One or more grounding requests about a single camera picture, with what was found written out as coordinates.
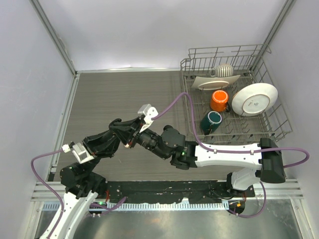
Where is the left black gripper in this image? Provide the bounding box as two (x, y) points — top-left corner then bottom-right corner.
(81, 129), (120, 176)

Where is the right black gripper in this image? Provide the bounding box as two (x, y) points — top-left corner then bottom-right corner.
(111, 116), (169, 160)

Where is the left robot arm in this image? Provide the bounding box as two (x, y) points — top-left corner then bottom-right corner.
(41, 130), (121, 239)

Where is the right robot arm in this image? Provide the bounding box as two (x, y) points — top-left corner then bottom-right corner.
(109, 118), (286, 197)

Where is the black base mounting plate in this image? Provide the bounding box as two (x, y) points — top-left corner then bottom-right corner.
(97, 180), (255, 204)

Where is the teal mug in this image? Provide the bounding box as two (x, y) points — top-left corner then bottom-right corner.
(200, 111), (222, 135)

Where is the white square plate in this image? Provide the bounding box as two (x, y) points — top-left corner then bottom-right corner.
(191, 75), (240, 90)

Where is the orange mug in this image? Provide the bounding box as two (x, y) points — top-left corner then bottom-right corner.
(210, 90), (229, 112)

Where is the striped ceramic mug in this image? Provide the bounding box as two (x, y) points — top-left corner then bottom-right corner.
(209, 64), (234, 78)

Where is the white round plate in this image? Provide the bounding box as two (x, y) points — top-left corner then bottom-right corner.
(231, 83), (278, 117)

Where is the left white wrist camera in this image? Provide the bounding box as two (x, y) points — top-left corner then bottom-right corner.
(62, 142), (94, 164)

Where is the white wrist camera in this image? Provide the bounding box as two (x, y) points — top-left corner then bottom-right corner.
(138, 104), (158, 133)
(62, 142), (94, 164)

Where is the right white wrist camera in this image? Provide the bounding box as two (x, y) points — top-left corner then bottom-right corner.
(138, 104), (158, 133)

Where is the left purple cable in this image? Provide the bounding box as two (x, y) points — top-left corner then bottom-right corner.
(30, 148), (67, 237)

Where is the white slotted cable duct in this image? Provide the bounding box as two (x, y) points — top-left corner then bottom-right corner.
(42, 201), (229, 212)

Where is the grey wire dish rack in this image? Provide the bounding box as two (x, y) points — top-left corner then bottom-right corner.
(180, 44), (293, 144)

